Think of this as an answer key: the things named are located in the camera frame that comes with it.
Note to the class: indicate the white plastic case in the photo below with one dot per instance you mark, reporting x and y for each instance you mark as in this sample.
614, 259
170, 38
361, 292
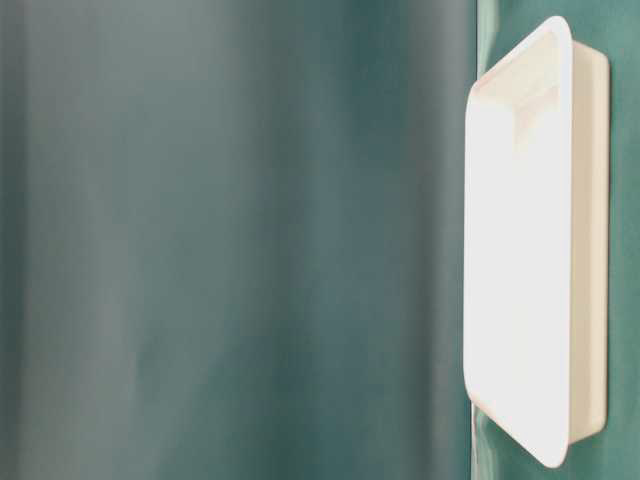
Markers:
536, 242

